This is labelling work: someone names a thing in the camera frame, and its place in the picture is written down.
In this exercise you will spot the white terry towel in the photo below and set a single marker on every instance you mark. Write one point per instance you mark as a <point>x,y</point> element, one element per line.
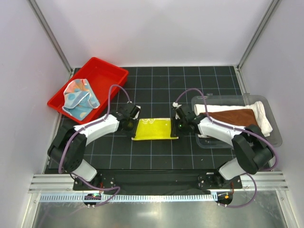
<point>257,107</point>

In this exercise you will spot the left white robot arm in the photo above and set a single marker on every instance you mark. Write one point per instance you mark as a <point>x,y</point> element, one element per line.
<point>70,142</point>

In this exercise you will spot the yellow patterned towel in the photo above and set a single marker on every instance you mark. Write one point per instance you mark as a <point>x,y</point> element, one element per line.
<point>153,129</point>

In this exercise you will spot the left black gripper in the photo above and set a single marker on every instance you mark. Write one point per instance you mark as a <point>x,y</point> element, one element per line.
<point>133,131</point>

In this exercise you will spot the clear plastic container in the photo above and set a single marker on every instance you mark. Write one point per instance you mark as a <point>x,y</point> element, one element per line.
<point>275,138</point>

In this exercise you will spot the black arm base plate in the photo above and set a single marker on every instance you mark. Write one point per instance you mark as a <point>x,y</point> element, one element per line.
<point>157,182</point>

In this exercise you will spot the perforated metal cable rail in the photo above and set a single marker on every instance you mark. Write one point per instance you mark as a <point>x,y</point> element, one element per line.
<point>97,198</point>

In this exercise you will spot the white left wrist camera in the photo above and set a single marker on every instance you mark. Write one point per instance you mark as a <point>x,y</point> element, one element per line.
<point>135,112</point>

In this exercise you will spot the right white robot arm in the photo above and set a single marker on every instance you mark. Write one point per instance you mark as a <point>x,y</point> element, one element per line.
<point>251,148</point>

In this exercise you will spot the black grid cutting mat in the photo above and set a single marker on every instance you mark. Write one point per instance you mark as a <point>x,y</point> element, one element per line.
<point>154,89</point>

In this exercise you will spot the brown towel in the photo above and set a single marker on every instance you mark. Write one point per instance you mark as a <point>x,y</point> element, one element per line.
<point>239,118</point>

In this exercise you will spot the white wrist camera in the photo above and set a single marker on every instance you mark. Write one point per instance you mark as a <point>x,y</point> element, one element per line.
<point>135,112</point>
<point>175,106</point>

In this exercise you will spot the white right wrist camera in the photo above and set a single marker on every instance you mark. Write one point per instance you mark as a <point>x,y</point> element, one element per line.
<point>175,106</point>

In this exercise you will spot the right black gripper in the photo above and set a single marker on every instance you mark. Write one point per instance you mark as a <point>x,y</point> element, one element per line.
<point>175,131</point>

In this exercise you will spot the blue orange patterned towel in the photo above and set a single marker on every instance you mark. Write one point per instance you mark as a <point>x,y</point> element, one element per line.
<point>79,99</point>

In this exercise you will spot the red plastic bin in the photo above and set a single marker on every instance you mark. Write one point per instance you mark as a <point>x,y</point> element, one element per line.
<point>100,75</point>

